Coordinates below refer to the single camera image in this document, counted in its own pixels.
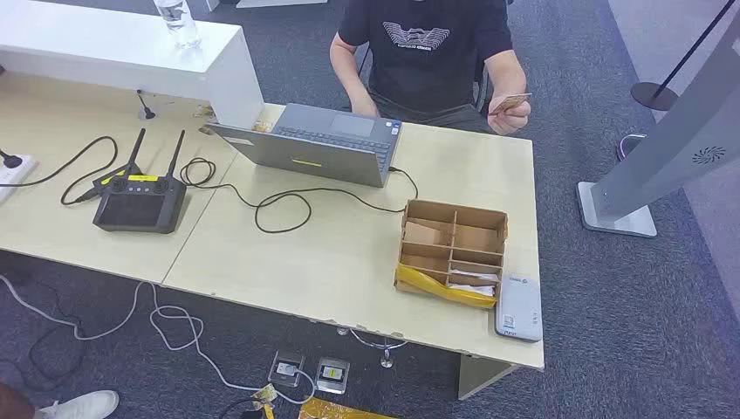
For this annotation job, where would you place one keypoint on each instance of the person's left hand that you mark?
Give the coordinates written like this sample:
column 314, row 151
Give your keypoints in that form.
column 511, row 121

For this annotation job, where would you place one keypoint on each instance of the tan ID card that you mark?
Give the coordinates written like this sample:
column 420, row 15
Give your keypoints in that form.
column 511, row 102

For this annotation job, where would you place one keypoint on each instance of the person's right forearm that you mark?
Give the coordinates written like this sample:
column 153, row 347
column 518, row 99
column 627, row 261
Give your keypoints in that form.
column 355, row 87

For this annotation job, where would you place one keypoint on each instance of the person's left forearm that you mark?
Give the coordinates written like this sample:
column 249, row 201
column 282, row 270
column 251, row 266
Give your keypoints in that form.
column 506, row 75

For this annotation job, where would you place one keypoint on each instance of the person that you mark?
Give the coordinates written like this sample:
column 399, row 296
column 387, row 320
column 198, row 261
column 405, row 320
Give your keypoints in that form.
column 425, row 69

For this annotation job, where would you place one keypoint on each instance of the white card reader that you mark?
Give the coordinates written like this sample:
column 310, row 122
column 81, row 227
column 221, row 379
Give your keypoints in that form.
column 518, row 309

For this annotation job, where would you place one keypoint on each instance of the black office chair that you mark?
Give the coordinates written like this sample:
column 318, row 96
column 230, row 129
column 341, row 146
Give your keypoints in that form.
column 481, row 89

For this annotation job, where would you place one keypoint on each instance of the cardboard divider box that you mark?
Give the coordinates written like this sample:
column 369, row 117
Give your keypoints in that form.
column 428, row 234

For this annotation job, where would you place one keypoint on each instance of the grey kiosk stand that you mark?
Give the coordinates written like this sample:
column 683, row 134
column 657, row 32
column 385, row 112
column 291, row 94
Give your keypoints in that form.
column 665, row 156

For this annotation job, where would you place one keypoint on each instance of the grey open laptop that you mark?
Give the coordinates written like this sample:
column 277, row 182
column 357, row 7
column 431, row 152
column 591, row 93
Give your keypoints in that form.
column 312, row 156

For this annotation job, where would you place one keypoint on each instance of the desk leg panel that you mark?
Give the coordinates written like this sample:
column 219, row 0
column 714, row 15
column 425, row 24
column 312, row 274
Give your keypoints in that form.
column 480, row 376

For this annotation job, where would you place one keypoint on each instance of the floor socket box yellow label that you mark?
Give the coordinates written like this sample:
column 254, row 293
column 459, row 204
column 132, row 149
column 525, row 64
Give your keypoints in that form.
column 332, row 376

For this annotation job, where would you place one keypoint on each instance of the floor socket box open lid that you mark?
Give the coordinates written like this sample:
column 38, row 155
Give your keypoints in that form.
column 286, row 369

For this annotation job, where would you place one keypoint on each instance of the yellow plastic sheet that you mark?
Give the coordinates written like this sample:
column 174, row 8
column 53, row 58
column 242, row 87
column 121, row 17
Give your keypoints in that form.
column 329, row 410

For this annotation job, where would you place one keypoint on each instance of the clear plastic water bottle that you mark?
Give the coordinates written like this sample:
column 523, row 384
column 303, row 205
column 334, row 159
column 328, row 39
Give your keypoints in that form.
column 179, row 26

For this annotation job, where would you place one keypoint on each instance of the small black desk microphone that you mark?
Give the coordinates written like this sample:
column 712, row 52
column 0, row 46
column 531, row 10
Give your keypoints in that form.
column 148, row 113

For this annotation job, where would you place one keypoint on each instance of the small yellow tape scrap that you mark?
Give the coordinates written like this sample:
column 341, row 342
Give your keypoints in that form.
column 265, row 396

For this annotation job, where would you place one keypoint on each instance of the black remote controller with antennas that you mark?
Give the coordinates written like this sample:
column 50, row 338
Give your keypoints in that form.
column 139, row 211

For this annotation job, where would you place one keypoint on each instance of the white raised counter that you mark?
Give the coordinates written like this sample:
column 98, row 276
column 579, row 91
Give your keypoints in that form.
column 115, row 52

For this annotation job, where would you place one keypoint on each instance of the black power plug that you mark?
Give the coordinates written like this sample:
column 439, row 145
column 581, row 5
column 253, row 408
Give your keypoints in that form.
column 11, row 160

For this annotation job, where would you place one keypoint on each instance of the white power strip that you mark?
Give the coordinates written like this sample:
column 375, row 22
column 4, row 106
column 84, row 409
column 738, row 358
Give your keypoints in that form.
column 11, row 176

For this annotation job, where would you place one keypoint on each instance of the white shoe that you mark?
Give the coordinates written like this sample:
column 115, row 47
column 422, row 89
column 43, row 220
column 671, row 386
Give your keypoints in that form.
column 81, row 406

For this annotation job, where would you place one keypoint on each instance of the bystander leg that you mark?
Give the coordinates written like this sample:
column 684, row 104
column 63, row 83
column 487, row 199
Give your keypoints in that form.
column 14, row 405

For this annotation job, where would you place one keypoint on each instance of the black stanchion post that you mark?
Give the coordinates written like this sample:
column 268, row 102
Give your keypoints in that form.
column 653, row 95

